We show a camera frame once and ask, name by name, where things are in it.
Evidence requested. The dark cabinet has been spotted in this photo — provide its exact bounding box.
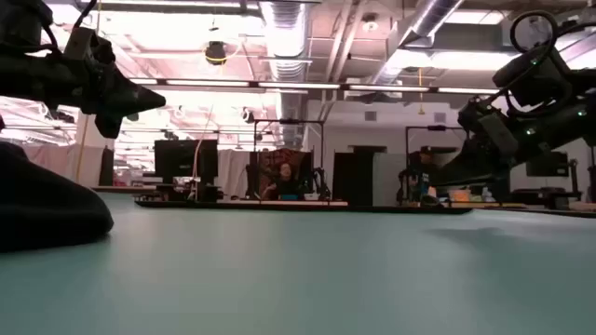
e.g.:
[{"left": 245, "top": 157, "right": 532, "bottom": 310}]
[{"left": 332, "top": 145, "right": 387, "bottom": 207}]

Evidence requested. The green table mat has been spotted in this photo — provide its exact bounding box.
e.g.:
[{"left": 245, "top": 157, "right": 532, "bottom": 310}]
[{"left": 0, "top": 188, "right": 596, "bottom": 335}]

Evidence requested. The black ceiling dome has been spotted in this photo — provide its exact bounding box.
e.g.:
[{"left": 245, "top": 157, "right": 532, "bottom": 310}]
[{"left": 204, "top": 40, "right": 228, "bottom": 66}]

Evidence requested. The dark desk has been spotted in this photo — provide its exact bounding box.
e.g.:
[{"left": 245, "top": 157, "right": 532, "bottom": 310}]
[{"left": 509, "top": 188, "right": 583, "bottom": 210}]

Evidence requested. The white curtain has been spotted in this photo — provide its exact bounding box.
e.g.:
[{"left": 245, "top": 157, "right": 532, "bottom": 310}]
[{"left": 217, "top": 148, "right": 252, "bottom": 199}]

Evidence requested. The red patterned panel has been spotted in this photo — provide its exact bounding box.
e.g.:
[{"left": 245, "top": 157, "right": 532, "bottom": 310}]
[{"left": 258, "top": 148, "right": 313, "bottom": 196}]

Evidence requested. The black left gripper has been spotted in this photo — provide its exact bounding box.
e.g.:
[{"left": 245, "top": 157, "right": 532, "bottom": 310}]
[{"left": 69, "top": 34, "right": 167, "bottom": 140}]

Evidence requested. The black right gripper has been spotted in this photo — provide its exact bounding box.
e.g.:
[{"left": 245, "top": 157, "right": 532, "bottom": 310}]
[{"left": 435, "top": 95, "right": 521, "bottom": 187}]

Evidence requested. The black upright panel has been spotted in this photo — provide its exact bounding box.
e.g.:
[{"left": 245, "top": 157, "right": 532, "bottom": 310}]
[{"left": 99, "top": 147, "right": 115, "bottom": 187}]

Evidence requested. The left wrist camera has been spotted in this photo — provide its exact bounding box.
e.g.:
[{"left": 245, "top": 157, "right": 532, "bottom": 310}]
[{"left": 63, "top": 26, "right": 102, "bottom": 61}]

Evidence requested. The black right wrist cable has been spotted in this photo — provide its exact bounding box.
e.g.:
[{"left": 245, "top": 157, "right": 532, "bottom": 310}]
[{"left": 474, "top": 9, "right": 596, "bottom": 120}]

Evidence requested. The long black-edged table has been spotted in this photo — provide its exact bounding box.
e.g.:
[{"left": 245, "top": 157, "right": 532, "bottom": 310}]
[{"left": 134, "top": 199, "right": 474, "bottom": 215}]

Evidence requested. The black monitor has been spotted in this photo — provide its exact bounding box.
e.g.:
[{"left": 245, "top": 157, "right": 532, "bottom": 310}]
[
  {"left": 525, "top": 151, "right": 570, "bottom": 178},
  {"left": 154, "top": 139, "right": 219, "bottom": 185}
]

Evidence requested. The pink curtain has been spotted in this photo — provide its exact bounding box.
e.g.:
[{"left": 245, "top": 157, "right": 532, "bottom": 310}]
[{"left": 18, "top": 143, "right": 106, "bottom": 187}]

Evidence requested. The black towel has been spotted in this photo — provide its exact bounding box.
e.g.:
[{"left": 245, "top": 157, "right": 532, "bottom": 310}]
[{"left": 0, "top": 141, "right": 115, "bottom": 254}]

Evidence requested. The black metal frame stand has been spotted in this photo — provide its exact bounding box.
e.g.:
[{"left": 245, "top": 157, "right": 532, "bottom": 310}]
[
  {"left": 404, "top": 125, "right": 470, "bottom": 206},
  {"left": 253, "top": 119, "right": 326, "bottom": 201}
]

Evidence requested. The long ceiling light bar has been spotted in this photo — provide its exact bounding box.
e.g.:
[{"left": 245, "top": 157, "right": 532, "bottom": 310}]
[{"left": 129, "top": 77, "right": 502, "bottom": 96}]

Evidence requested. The silver ventilation duct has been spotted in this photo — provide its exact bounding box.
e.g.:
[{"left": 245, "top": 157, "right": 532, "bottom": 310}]
[
  {"left": 260, "top": 0, "right": 308, "bottom": 145},
  {"left": 372, "top": 0, "right": 467, "bottom": 85}
]

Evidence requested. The person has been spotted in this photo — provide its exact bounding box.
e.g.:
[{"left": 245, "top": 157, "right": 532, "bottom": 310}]
[
  {"left": 408, "top": 146, "right": 443, "bottom": 206},
  {"left": 261, "top": 162, "right": 304, "bottom": 202}
]

